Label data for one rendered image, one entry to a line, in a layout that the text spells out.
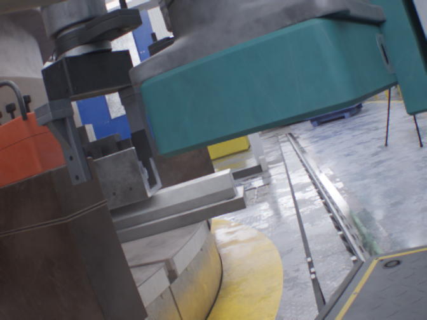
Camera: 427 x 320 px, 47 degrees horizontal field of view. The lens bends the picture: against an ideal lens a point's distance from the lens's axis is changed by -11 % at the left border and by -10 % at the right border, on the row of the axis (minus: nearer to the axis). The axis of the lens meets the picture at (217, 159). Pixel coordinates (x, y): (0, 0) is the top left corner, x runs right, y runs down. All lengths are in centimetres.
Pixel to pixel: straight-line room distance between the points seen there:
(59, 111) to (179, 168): 285
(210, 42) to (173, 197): 189
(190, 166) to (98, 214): 239
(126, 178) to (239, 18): 184
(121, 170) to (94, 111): 443
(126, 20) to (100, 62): 7
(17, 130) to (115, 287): 39
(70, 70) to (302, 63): 36
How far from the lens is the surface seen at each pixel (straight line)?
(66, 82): 64
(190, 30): 40
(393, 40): 48
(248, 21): 36
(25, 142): 108
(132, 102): 73
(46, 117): 62
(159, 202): 226
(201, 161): 349
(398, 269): 98
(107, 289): 110
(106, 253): 111
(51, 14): 68
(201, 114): 37
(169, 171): 343
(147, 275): 157
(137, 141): 74
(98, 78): 67
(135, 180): 217
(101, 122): 655
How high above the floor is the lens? 68
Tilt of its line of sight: 4 degrees down
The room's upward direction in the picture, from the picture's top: 17 degrees counter-clockwise
